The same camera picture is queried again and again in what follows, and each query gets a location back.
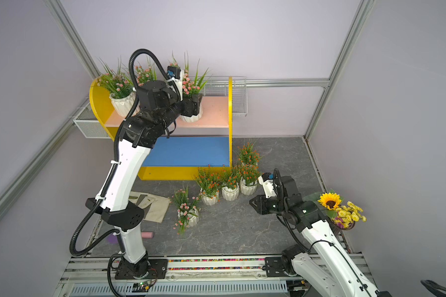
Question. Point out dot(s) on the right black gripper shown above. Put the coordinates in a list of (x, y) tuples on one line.
[(260, 207)]

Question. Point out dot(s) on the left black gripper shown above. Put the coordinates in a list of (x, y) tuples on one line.
[(192, 106)]

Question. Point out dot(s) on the pink flower pot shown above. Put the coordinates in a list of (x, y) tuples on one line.
[(147, 74), (187, 210), (191, 89), (119, 86)]

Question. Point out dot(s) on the orange flower pot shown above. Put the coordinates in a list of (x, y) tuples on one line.
[(247, 155), (230, 178), (208, 179), (249, 179)]

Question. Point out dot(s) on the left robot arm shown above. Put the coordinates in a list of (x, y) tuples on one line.
[(157, 106)]

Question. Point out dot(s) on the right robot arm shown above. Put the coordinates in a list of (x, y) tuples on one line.
[(319, 237)]

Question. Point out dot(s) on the yellow rack with coloured shelves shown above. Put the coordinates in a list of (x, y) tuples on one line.
[(204, 143)]

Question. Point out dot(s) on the sunflower bouquet pot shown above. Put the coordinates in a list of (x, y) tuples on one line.
[(343, 214)]

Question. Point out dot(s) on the white mesh basket left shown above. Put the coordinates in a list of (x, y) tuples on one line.
[(91, 118)]

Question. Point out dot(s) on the beige garden glove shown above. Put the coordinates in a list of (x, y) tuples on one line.
[(155, 207)]

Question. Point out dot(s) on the purple pink garden trowel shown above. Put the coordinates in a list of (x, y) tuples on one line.
[(144, 234)]

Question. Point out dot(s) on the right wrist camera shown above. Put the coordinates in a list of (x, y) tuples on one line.
[(266, 181)]

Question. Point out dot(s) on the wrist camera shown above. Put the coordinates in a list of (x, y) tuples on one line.
[(175, 81), (266, 181)]

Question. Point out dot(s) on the white wire basket back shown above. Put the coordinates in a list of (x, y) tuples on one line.
[(223, 86)]

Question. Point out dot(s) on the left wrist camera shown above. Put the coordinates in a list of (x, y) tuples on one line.
[(175, 81)]

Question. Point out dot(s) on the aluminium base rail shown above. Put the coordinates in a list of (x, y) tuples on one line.
[(220, 276)]

